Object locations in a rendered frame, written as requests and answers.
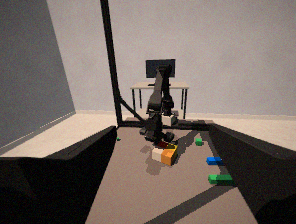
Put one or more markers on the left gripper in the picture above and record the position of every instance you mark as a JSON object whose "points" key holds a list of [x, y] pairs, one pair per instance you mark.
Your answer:
{"points": [[168, 137]]}

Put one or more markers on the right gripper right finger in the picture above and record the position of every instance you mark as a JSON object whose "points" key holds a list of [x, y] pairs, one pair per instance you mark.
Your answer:
{"points": [[264, 173]]}

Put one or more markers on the red cube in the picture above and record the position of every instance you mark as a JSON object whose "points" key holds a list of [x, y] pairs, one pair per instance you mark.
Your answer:
{"points": [[162, 144]]}

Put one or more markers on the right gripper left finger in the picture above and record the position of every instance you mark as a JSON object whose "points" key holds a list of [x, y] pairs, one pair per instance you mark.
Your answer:
{"points": [[62, 186]]}

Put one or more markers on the yellow cube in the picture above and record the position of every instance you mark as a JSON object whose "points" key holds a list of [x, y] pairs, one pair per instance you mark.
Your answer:
{"points": [[173, 148]]}

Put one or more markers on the green rectangular block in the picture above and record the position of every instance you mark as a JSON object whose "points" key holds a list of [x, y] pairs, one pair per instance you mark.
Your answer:
{"points": [[220, 179]]}

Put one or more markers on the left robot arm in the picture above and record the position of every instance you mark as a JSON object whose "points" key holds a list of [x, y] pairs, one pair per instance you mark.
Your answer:
{"points": [[158, 103]]}

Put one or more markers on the blue flat bar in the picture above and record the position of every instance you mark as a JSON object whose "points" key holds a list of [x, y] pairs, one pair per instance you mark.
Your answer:
{"points": [[214, 161]]}

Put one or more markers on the green cube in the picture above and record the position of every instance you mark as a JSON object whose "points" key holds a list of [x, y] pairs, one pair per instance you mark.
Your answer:
{"points": [[198, 142]]}

